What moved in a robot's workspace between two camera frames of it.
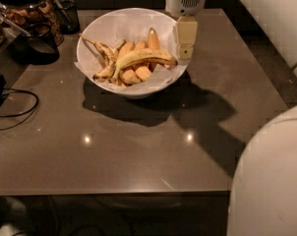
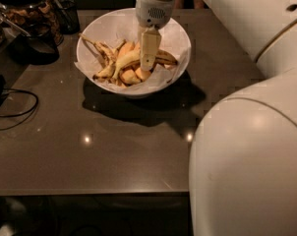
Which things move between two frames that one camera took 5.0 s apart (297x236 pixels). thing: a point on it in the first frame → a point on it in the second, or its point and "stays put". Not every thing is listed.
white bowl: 130,52 stays put
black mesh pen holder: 67,17 stays put
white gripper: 186,1 → 152,13
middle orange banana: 144,73 stays put
